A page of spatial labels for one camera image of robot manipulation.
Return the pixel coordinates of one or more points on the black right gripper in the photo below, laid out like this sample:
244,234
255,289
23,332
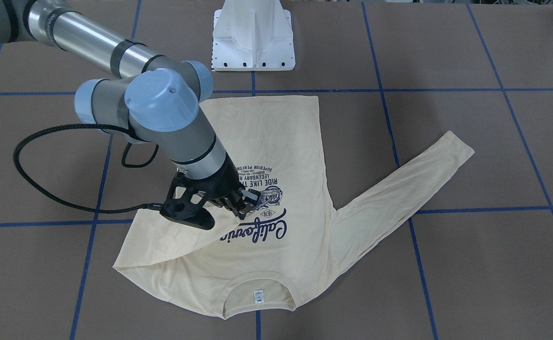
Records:
225,184

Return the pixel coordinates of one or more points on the white central mounting column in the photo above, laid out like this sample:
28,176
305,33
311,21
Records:
252,35

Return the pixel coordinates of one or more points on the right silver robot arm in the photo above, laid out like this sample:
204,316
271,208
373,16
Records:
151,100

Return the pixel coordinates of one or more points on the cream long-sleeve graphic shirt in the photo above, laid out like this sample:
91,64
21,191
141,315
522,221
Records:
295,244

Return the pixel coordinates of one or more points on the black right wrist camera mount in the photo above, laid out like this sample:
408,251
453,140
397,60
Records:
179,205

